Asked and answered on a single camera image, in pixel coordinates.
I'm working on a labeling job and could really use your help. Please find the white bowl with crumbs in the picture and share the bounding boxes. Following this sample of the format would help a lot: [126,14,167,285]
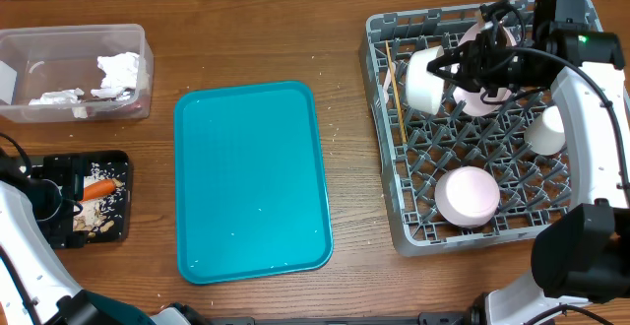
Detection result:
[405,46,444,115]

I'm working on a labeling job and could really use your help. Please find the large pink plate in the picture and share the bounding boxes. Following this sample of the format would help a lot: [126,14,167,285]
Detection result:
[453,23,517,117]

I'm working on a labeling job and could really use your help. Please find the orange carrot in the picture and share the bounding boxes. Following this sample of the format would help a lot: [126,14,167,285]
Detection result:
[82,179,119,202]

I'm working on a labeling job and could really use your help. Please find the wooden chopstick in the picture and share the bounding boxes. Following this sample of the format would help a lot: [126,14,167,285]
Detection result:
[385,40,408,145]

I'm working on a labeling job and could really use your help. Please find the white paper cup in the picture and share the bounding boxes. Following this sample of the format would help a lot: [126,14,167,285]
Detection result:
[524,105,566,156]

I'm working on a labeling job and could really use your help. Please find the pink bowl with nuts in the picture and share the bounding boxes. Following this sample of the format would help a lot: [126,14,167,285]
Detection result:
[434,166,500,228]

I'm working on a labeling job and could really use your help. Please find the white napkin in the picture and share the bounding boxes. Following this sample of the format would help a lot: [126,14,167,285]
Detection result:
[28,51,149,119]

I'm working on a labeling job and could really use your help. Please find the white plastic fork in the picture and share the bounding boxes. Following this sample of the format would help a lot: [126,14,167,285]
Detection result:
[382,63,397,103]

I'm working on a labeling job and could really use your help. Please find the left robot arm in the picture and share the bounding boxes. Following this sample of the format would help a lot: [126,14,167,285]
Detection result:
[1,155,207,325]

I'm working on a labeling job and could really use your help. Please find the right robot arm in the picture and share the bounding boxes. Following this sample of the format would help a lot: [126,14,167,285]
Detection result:
[427,0,629,324]

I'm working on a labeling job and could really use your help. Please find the black waste tray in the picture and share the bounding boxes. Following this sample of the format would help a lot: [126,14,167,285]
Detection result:
[31,151,133,249]

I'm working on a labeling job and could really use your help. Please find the grey dishwasher rack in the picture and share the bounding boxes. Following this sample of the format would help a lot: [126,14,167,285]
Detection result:
[359,4,583,257]

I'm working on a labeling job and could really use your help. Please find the spilled rice grains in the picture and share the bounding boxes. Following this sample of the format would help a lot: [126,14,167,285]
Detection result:
[73,162,128,232]

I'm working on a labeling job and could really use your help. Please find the pile of nuts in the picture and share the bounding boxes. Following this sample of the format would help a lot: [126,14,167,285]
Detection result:
[73,179,124,237]

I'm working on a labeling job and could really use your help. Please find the clear plastic bin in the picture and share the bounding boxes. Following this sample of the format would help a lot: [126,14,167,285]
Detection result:
[1,24,154,123]

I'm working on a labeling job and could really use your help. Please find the teal serving tray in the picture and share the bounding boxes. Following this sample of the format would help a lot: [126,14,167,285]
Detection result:
[173,81,334,285]

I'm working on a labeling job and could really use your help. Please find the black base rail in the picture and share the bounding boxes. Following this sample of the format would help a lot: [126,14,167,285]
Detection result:
[206,311,466,325]

